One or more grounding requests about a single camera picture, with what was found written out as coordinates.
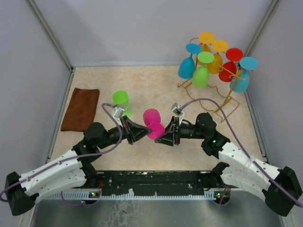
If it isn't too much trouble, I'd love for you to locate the gold wire glass rack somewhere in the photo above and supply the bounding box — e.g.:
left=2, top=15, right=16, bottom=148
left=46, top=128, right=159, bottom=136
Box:
left=178, top=36, right=241, bottom=115

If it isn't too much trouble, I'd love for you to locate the red wine glass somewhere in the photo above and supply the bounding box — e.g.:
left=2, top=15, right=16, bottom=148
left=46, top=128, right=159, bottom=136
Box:
left=219, top=48, right=243, bottom=82

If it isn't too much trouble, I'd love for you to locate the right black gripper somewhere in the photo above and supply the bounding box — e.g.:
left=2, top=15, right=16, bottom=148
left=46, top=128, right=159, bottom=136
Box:
left=155, top=116, right=206, bottom=146

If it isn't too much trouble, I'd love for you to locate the yellow wine glass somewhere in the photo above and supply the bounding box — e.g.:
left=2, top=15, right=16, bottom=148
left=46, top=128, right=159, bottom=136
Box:
left=206, top=39, right=228, bottom=74
left=196, top=32, right=215, bottom=65

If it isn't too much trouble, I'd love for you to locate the pink wine glass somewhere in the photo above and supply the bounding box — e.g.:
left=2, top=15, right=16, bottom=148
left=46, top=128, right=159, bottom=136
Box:
left=143, top=108, right=165, bottom=140

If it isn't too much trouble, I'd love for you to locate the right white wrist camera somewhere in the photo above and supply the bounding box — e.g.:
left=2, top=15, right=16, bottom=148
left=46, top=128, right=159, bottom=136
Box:
left=171, top=103, right=185, bottom=121

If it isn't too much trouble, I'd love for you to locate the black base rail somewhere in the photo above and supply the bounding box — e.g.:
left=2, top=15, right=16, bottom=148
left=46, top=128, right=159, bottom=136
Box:
left=82, top=170, right=231, bottom=205

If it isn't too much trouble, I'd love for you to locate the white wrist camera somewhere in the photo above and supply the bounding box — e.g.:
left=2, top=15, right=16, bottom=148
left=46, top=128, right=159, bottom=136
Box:
left=171, top=103, right=185, bottom=121
left=112, top=105, right=125, bottom=119

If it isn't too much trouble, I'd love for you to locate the blue wine glass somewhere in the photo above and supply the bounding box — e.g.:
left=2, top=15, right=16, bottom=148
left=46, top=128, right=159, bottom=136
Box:
left=229, top=57, right=258, bottom=93
left=178, top=43, right=201, bottom=79

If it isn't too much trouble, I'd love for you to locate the brown folded cloth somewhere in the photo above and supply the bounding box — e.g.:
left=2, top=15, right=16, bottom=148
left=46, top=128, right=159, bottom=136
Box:
left=61, top=88, right=100, bottom=132

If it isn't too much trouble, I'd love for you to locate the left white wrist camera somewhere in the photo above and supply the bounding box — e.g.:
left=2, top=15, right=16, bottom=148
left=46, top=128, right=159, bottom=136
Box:
left=112, top=105, right=125, bottom=119

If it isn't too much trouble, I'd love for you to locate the yellow wine glass back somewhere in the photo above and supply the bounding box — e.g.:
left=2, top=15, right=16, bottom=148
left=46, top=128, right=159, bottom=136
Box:
left=196, top=32, right=215, bottom=65

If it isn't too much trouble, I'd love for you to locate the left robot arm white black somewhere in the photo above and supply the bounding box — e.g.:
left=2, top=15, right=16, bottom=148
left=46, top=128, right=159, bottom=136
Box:
left=1, top=116, right=151, bottom=216

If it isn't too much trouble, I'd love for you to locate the green wine glass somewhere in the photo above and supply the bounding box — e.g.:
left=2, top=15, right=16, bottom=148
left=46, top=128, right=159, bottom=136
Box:
left=112, top=90, right=132, bottom=117
left=192, top=52, right=214, bottom=88

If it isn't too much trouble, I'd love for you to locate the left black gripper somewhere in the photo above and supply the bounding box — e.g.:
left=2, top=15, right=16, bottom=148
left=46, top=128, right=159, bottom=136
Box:
left=98, top=115, right=152, bottom=149

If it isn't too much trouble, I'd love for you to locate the yellow wine glass front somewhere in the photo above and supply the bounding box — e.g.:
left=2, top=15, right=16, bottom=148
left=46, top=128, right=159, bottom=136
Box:
left=206, top=39, right=228, bottom=74

